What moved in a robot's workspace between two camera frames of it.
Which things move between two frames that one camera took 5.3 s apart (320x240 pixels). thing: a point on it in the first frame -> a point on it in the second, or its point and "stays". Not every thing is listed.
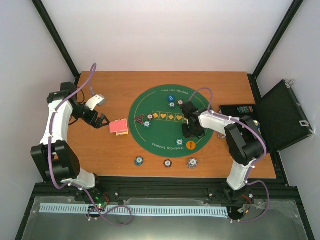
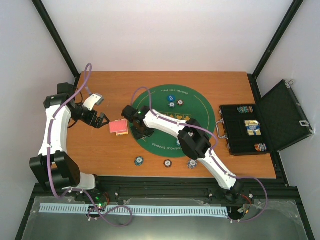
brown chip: x=180 y=102 stays
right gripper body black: x=191 y=131 -> x=142 y=132
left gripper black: x=97 y=124 stays
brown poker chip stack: x=167 y=163 stays
